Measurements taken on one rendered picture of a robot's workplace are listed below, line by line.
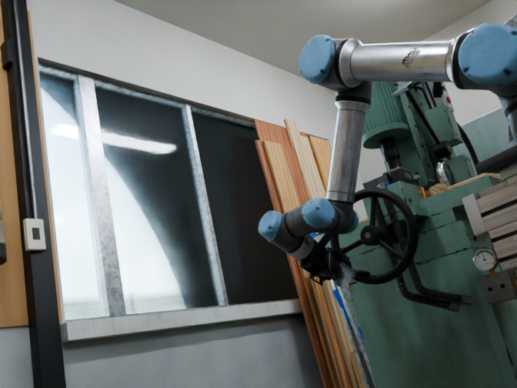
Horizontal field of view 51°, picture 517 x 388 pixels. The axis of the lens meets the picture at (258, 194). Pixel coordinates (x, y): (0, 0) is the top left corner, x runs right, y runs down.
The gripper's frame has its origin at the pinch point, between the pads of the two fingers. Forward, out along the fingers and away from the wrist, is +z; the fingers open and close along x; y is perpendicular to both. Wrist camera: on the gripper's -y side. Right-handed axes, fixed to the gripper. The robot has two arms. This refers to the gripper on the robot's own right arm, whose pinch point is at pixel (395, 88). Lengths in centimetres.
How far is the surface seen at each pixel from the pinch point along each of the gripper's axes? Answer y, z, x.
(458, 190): -28.3, -11.0, 33.8
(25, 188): 46, 140, 42
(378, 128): -8.2, 10.5, 6.3
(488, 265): -43, -14, 54
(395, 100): -5.1, 4.2, -5.2
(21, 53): 95, 138, -3
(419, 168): -30.5, 7.0, 2.9
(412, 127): -19.3, 5.5, -10.3
